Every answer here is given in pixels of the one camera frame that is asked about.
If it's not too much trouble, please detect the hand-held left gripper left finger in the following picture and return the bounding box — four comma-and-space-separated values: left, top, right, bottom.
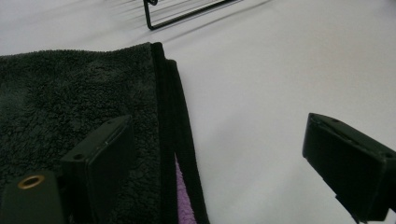
60, 115, 137, 224

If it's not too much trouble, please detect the black wire rack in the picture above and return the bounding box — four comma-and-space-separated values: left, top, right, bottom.
143, 0, 244, 31

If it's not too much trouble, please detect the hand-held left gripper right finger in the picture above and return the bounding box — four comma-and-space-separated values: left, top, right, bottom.
302, 112, 396, 223

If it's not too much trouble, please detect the dark grey towel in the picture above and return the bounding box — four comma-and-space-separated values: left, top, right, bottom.
0, 41, 210, 224

